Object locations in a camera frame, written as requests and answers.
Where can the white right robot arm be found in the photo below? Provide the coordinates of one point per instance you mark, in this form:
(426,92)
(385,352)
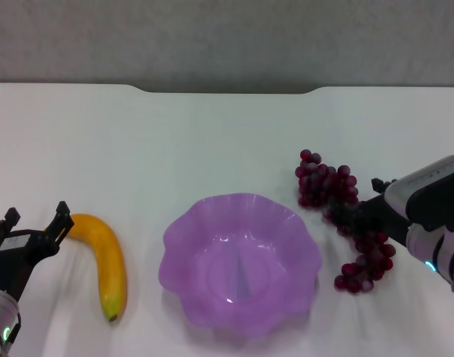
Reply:
(446,256)

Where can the dark red grape bunch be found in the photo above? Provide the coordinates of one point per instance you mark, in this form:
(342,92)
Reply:
(320,182)

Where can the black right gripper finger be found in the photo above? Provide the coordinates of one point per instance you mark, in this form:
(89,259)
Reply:
(342,213)
(379,185)

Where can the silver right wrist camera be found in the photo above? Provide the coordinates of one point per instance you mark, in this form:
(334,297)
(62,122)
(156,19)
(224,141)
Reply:
(428,186)

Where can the yellow banana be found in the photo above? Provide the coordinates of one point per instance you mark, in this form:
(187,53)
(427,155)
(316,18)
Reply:
(111,260)

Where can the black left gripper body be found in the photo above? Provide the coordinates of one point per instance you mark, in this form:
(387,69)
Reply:
(15,260)

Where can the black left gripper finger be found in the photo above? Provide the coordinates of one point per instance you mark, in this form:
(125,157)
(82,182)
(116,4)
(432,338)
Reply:
(9,217)
(61,221)

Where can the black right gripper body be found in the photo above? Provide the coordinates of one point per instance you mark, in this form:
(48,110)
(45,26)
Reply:
(383,219)

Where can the purple translucent wavy plate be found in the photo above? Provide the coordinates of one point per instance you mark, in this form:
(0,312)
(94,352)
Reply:
(219,267)

